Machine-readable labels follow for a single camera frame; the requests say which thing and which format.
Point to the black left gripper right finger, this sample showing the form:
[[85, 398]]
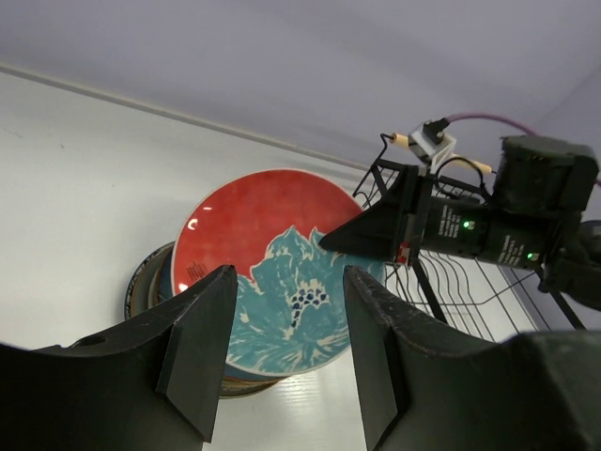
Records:
[[424, 385]]

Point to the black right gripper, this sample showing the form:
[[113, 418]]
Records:
[[408, 219]]

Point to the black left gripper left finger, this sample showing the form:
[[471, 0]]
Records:
[[152, 382]]

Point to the blue floral white plate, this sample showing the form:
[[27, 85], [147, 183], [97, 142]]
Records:
[[139, 291]]

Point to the red and teal flower plate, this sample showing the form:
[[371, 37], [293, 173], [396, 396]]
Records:
[[290, 315]]

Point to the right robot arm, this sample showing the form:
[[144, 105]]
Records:
[[544, 177]]

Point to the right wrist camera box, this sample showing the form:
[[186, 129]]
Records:
[[431, 144]]

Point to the black wire dish rack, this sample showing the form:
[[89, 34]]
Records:
[[479, 298]]

